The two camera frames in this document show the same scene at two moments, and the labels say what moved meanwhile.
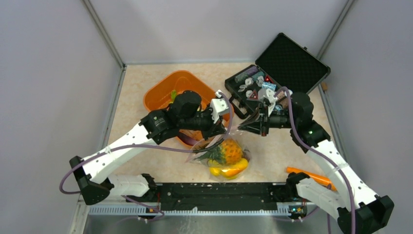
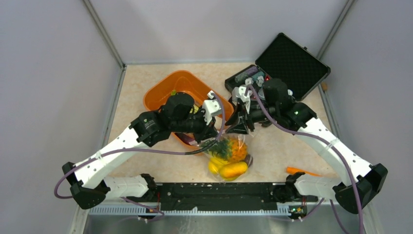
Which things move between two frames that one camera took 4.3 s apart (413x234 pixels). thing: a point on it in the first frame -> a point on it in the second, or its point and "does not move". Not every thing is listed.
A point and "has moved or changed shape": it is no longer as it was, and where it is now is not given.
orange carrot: [319, 179] does not move
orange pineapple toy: [229, 152] has moved or changed shape
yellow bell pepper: [220, 171] -> [215, 164]
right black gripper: [260, 122] -> [238, 123]
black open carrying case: [284, 68] does not move
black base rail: [216, 196] does not move
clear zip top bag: [225, 153] has moved or changed shape
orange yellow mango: [231, 172] has moved or changed shape
